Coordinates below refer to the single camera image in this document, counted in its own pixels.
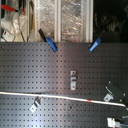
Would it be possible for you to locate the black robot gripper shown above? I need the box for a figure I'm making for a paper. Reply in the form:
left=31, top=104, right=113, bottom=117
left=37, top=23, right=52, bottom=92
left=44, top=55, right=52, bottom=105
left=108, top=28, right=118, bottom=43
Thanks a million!
left=104, top=82, right=128, bottom=106

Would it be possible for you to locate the white cable with red mark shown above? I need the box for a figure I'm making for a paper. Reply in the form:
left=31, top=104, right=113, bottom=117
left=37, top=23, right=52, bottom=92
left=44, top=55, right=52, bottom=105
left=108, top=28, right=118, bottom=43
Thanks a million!
left=0, top=91, right=128, bottom=110

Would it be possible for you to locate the right blue clamp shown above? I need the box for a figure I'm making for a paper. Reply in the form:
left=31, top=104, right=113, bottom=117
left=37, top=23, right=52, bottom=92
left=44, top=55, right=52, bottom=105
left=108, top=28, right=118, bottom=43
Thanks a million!
left=89, top=32, right=104, bottom=52

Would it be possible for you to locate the blue clamp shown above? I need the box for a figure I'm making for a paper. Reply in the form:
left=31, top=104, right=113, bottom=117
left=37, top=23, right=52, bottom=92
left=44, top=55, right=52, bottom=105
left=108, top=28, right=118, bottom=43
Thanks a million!
left=89, top=32, right=104, bottom=52
left=38, top=29, right=57, bottom=52

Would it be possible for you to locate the lower left metal clip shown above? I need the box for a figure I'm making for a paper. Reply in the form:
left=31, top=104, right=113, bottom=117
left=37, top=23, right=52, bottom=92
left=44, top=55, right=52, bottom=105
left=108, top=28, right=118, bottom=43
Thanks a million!
left=30, top=97, right=43, bottom=113

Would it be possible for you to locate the left blue clamp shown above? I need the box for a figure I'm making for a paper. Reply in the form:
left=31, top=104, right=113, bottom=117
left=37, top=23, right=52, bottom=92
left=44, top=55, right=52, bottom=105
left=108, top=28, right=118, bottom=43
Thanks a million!
left=38, top=29, right=57, bottom=52

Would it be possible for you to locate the clear plastic sheet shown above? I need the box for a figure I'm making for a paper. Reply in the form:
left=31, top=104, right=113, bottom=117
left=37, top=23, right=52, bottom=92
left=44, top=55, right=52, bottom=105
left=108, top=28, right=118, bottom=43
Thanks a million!
left=34, top=0, right=87, bottom=42

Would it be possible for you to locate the grey bracket bottom right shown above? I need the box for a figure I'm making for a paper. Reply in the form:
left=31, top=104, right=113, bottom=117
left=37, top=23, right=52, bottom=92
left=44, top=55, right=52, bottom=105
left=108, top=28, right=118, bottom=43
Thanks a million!
left=106, top=117, right=128, bottom=128

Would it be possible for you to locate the upper metal cable clip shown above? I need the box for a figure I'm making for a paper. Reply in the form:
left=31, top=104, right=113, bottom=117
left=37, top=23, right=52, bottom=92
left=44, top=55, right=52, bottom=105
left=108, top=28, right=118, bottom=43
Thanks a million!
left=70, top=71, right=77, bottom=90

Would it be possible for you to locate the white aluminium frame rail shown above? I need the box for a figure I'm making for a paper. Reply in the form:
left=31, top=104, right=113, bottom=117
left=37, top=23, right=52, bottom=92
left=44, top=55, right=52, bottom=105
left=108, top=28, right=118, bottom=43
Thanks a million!
left=55, top=0, right=61, bottom=42

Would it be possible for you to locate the white device with cable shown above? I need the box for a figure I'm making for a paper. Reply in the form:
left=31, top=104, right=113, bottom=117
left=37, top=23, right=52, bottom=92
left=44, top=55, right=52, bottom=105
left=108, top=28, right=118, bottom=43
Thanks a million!
left=1, top=30, right=15, bottom=42

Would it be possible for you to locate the red handled tool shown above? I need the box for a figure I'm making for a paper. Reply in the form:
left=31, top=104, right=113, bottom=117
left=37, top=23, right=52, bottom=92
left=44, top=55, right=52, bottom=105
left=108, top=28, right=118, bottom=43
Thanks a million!
left=1, top=0, right=26, bottom=18

